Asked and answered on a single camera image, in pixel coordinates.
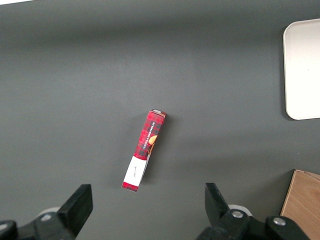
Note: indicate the beige plastic tray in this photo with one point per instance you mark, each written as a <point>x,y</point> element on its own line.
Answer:
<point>303,70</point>

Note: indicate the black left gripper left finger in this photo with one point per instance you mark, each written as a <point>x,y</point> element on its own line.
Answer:
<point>75,207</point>

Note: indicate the wooden two-drawer cabinet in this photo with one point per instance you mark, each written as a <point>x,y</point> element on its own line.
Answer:
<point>303,200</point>

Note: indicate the red tartan shortbread box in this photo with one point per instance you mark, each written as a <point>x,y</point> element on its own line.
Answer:
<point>146,147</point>

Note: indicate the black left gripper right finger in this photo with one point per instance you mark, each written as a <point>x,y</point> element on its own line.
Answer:
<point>217,202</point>

